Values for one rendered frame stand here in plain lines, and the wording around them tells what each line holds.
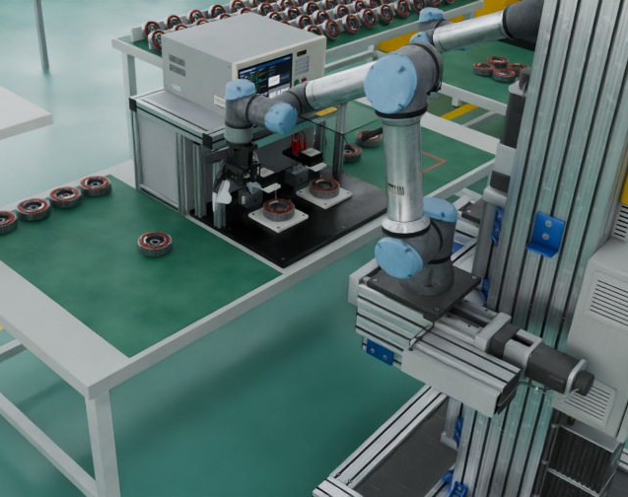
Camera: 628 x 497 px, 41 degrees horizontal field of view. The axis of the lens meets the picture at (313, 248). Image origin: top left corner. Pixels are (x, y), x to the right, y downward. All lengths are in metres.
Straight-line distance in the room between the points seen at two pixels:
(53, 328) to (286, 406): 1.13
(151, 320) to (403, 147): 1.01
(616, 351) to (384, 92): 0.86
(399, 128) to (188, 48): 1.24
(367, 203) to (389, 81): 1.33
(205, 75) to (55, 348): 1.06
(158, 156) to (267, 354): 1.01
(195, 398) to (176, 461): 0.33
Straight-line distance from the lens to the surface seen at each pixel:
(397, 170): 1.93
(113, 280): 2.73
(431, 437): 3.00
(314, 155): 3.11
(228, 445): 3.20
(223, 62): 2.85
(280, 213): 2.94
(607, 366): 2.22
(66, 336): 2.53
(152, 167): 3.13
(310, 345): 3.64
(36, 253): 2.91
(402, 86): 1.83
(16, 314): 2.65
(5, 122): 2.73
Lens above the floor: 2.29
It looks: 32 degrees down
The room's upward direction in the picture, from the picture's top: 3 degrees clockwise
